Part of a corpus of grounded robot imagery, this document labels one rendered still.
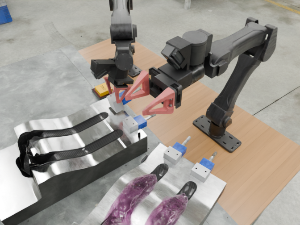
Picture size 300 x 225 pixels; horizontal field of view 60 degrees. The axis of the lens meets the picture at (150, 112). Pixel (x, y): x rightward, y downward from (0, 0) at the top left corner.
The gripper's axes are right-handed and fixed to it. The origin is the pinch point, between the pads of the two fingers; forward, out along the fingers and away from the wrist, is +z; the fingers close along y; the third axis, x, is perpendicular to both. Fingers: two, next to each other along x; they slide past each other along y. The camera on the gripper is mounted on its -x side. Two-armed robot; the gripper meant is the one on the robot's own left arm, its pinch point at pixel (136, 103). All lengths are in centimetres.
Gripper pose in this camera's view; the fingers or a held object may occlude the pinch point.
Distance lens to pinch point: 58.3
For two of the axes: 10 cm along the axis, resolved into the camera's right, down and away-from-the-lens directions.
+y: 6.5, 5.4, -5.4
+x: 0.2, 6.9, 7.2
